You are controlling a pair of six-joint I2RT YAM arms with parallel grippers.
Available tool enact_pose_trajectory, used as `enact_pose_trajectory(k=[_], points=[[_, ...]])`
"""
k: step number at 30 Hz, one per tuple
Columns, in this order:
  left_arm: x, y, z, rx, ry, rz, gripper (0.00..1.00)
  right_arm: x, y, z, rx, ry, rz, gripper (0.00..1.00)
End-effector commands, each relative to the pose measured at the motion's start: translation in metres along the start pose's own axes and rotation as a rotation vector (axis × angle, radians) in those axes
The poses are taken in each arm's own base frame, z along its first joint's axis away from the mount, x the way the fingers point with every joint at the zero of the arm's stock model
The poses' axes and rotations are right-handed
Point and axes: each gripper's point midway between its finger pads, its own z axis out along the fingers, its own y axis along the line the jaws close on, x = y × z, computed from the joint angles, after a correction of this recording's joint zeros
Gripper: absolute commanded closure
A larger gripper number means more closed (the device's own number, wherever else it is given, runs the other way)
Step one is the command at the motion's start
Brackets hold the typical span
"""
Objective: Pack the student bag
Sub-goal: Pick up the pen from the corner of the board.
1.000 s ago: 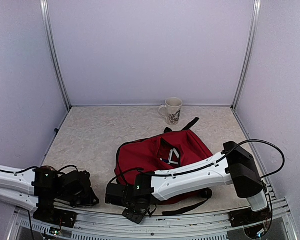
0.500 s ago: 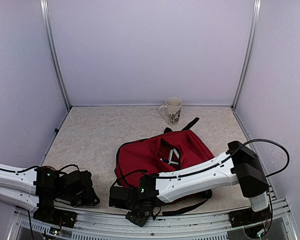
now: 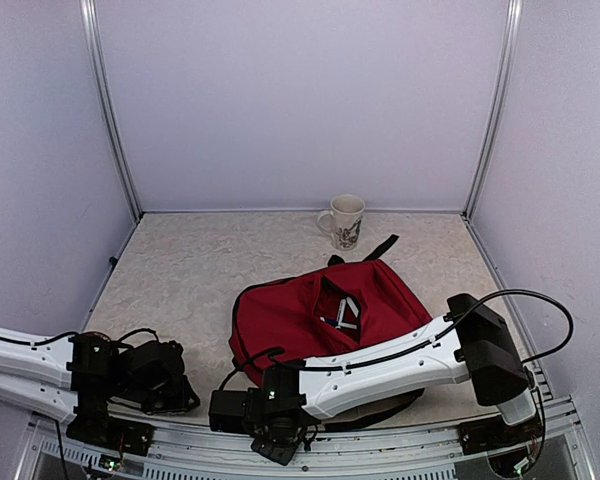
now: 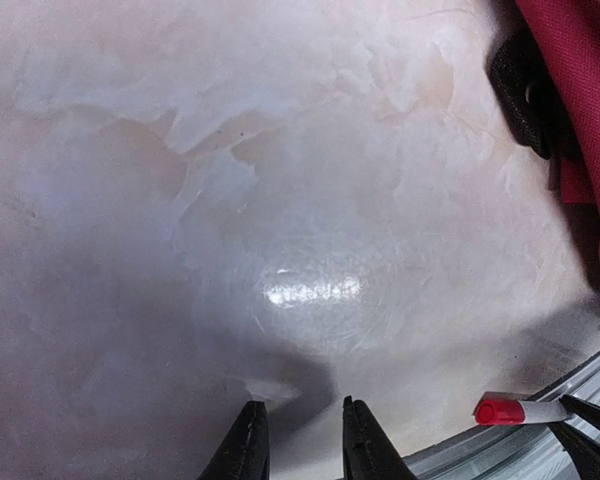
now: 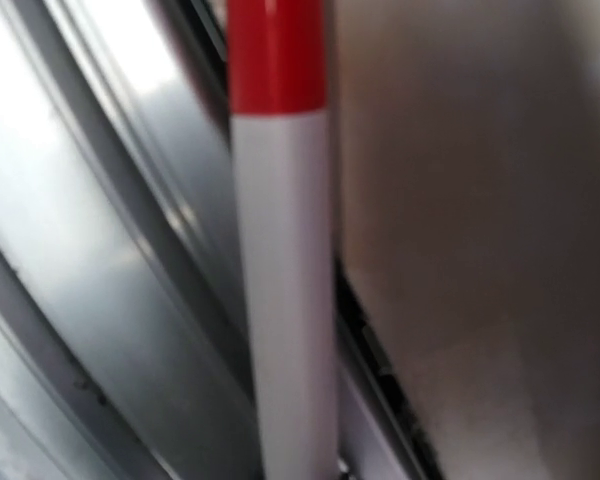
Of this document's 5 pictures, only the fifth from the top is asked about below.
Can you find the front aluminium rail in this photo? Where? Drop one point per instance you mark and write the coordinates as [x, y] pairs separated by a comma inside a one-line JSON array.
[[123, 340]]

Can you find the red cap marker long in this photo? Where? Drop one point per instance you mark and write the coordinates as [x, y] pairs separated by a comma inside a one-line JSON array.
[[280, 144]]

